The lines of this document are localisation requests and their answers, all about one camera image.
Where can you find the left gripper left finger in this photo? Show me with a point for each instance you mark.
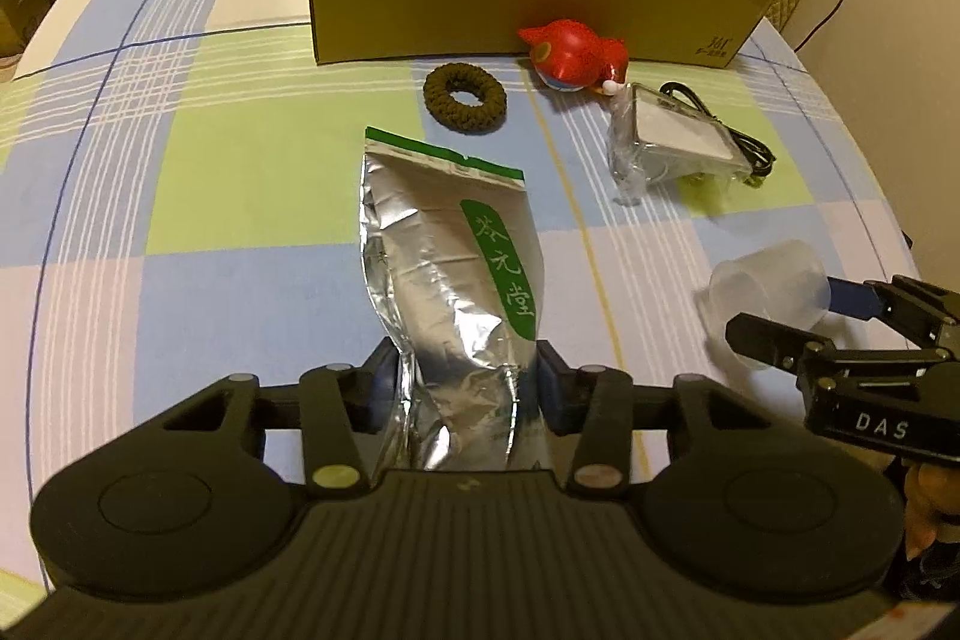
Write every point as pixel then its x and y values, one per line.
pixel 336 402

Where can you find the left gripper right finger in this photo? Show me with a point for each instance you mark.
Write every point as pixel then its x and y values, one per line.
pixel 594 402

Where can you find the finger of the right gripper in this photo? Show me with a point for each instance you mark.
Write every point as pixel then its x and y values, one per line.
pixel 868 300
pixel 797 352

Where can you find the translucent plastic cup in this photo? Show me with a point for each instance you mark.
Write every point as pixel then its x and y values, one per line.
pixel 786 282

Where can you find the silver foil tea pouch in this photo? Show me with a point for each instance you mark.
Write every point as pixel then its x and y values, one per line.
pixel 453 267

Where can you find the clear bag with white pads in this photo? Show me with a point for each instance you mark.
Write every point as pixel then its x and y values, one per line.
pixel 657 136

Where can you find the brown hair scrunchie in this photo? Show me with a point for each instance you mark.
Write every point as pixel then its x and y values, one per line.
pixel 465 99

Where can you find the red cat figurine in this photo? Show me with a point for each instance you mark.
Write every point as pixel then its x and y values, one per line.
pixel 569 57

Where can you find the person's right hand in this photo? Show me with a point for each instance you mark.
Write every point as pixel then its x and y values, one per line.
pixel 933 505

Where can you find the checkered bed sheet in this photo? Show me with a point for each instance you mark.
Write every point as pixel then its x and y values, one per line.
pixel 180 201

